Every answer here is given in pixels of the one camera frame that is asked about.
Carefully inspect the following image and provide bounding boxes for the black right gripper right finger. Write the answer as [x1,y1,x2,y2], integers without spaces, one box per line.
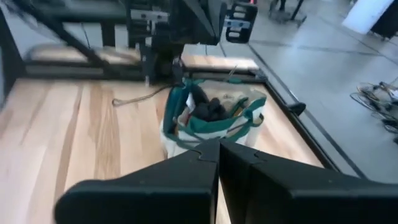
[219,139,398,224]

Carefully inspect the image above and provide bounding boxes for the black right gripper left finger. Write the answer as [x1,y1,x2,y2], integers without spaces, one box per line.
[54,138,220,224]

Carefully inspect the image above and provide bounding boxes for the wooden-handled garden trowel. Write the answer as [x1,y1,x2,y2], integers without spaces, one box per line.
[229,98,249,118]

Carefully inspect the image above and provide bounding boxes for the cream green-trimmed gardening bag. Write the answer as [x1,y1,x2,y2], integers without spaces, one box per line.
[159,77,268,159]

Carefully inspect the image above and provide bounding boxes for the white board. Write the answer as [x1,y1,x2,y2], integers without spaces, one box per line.
[341,0,396,35]

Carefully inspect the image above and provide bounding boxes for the black frame clamp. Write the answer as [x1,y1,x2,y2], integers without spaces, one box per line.
[287,101,307,117]

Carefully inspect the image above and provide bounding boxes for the tangled floor cables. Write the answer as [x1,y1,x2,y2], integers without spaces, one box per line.
[349,77,398,146]

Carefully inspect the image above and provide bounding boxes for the black metal table frame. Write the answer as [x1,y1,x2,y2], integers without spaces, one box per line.
[0,0,368,180]

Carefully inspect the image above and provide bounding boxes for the black slotted bracket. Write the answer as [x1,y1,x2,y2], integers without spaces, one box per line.
[224,1,259,44]

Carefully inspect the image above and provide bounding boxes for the black rolling desk frame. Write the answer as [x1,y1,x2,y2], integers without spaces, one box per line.
[269,0,308,25]

